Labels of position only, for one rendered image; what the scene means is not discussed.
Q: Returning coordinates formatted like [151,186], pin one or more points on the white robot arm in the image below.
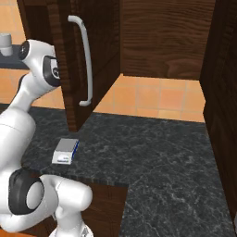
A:
[18,132]

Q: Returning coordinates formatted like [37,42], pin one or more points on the white digital scale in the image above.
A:
[65,151]

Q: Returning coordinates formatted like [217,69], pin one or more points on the dark wood cabinet door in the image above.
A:
[74,58]

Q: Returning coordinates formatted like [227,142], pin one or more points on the dark wood tall cabinet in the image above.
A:
[222,102]

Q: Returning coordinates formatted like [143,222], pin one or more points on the grey cylindrical container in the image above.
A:
[5,44]

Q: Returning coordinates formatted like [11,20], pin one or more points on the dark wood wall cabinet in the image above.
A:
[166,37]

